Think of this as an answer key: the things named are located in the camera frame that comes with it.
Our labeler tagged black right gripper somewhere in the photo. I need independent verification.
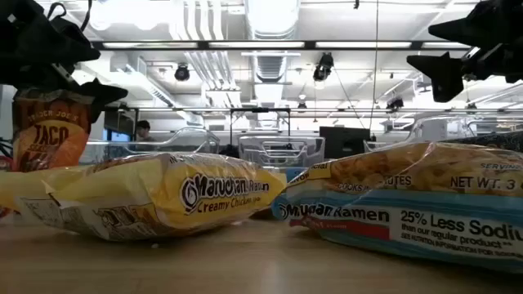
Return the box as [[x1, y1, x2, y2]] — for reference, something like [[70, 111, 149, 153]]
[[406, 0, 523, 104]]

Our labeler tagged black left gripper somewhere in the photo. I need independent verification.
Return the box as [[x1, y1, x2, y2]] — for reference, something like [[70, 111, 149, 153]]
[[0, 0, 128, 123]]

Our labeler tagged orange taco seasoning packet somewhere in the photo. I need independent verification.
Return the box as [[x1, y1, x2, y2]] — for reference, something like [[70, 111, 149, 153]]
[[11, 87, 93, 172]]

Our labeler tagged yellow creamy chicken ramen packet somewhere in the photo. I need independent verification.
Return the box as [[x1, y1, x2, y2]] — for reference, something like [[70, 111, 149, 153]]
[[0, 151, 287, 242]]

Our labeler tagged blue beef ramen packet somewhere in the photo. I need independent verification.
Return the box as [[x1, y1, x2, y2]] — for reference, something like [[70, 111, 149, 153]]
[[270, 140, 523, 274]]

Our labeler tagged clear plastic bin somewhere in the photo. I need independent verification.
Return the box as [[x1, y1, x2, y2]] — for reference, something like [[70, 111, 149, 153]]
[[79, 126, 221, 161], [363, 114, 523, 153], [238, 135, 327, 169]]

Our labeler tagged person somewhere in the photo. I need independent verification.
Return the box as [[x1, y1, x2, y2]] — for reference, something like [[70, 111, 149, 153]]
[[134, 119, 159, 144]]

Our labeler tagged large black monitor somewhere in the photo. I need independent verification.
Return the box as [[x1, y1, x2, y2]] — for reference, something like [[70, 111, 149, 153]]
[[319, 126, 371, 160]]

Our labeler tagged thick black camera cable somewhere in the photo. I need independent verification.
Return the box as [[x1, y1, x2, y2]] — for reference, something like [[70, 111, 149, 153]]
[[47, 0, 93, 32]]

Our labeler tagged thin hanging wire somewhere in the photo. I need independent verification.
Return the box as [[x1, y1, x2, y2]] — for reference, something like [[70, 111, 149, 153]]
[[369, 0, 379, 131]]

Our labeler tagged black overhead frame bar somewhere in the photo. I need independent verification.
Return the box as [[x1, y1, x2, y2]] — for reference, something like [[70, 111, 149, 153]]
[[92, 39, 471, 51]]

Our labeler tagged black metal background frame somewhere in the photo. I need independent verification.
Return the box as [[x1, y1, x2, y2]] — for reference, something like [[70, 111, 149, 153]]
[[230, 107, 292, 145]]

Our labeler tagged silver ceiling air duct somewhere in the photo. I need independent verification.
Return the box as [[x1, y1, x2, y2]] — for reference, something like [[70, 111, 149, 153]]
[[244, 0, 302, 82]]

